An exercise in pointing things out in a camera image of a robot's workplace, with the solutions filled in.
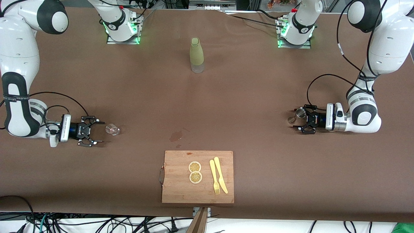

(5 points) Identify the black floor cable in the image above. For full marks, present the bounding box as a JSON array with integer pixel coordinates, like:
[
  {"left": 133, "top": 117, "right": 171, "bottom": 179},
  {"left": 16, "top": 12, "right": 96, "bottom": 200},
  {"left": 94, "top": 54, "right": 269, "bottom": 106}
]
[{"left": 0, "top": 195, "right": 36, "bottom": 233}]

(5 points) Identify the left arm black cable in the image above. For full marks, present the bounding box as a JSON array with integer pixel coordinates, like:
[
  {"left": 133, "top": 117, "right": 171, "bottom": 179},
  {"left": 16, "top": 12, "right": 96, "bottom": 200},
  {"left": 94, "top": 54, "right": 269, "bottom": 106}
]
[{"left": 307, "top": 0, "right": 388, "bottom": 109}]

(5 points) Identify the green bag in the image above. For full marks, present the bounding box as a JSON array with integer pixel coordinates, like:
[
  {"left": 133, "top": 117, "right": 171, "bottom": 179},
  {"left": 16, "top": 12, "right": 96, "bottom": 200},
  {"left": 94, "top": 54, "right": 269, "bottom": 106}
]
[{"left": 391, "top": 223, "right": 414, "bottom": 233}]

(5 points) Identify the small metal clamp bracket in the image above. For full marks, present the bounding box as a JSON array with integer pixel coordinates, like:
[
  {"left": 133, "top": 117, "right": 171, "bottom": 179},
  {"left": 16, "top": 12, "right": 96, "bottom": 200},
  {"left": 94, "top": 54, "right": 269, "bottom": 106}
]
[{"left": 193, "top": 207, "right": 211, "bottom": 218}]

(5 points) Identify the green sleeved glass bottle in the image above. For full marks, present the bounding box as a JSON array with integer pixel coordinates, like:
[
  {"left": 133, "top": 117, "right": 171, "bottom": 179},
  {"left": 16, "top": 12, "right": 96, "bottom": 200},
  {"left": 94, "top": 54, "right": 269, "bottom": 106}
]
[{"left": 190, "top": 38, "right": 205, "bottom": 73}]

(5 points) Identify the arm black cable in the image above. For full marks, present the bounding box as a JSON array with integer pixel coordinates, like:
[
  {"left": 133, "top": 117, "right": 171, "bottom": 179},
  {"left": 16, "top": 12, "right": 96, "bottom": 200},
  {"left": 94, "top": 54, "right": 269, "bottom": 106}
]
[
  {"left": 28, "top": 92, "right": 89, "bottom": 130},
  {"left": 307, "top": 0, "right": 388, "bottom": 109}
]

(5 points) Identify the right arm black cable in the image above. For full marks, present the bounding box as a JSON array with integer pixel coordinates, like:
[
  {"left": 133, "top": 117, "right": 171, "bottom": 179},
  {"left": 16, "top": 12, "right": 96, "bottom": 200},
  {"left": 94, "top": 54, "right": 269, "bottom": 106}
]
[{"left": 28, "top": 92, "right": 89, "bottom": 130}]

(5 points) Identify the yellow plastic knife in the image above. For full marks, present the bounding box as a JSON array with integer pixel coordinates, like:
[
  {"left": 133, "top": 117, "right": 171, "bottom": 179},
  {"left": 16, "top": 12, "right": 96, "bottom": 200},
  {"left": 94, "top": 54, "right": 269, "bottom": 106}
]
[{"left": 214, "top": 157, "right": 228, "bottom": 194}]

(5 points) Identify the black cable on cloth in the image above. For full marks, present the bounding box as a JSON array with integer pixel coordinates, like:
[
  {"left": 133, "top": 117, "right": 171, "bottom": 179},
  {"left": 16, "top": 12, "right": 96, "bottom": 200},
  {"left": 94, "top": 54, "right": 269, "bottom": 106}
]
[{"left": 223, "top": 10, "right": 287, "bottom": 29}]

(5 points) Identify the steel double jigger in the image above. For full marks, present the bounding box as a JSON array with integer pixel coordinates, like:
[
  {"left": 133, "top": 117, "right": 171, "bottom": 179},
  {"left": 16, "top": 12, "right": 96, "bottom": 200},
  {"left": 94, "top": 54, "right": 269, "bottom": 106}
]
[{"left": 288, "top": 108, "right": 307, "bottom": 125}]

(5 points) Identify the yellow plastic fork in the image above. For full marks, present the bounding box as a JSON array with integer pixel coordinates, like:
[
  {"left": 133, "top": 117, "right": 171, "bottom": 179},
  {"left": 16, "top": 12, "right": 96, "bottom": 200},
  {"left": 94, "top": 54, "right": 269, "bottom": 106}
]
[{"left": 209, "top": 160, "right": 221, "bottom": 195}]

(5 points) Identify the wooden post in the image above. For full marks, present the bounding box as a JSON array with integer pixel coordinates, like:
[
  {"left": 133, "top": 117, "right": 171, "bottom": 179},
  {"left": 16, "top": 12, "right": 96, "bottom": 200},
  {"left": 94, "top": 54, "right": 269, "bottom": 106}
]
[{"left": 186, "top": 207, "right": 208, "bottom": 233}]

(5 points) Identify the small clear glass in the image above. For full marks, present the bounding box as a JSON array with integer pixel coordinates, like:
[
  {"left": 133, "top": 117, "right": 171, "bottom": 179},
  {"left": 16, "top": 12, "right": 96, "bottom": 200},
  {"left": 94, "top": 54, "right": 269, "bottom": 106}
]
[{"left": 105, "top": 123, "right": 120, "bottom": 136}]

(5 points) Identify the wooden cutting board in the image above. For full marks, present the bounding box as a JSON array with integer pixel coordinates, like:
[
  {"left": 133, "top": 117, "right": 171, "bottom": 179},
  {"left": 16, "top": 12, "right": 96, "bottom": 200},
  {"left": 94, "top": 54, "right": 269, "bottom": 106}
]
[{"left": 159, "top": 150, "right": 234, "bottom": 204}]

